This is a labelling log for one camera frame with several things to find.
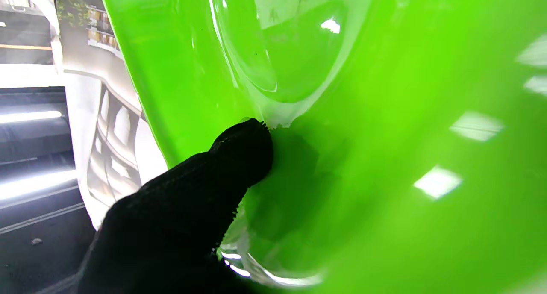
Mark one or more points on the printed kitchen scene backdrop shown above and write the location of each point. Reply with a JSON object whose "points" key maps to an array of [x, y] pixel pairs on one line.
{"points": [[107, 136]]}

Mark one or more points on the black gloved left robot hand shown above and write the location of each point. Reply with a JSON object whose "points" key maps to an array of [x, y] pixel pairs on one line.
{"points": [[179, 217]]}

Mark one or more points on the green plastic bowl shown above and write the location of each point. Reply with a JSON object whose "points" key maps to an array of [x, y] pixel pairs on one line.
{"points": [[384, 114]]}

